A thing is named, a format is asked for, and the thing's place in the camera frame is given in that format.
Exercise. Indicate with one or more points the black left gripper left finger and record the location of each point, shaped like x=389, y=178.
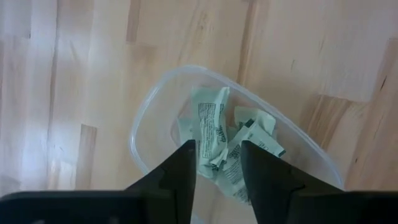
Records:
x=177, y=186

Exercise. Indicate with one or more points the pale green printed packet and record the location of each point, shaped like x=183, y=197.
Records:
x=262, y=141
x=253, y=116
x=210, y=124
x=233, y=183
x=185, y=130

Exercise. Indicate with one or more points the clear plastic food container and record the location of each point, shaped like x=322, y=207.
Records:
x=155, y=124

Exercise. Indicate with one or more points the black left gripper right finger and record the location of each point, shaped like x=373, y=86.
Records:
x=267, y=186

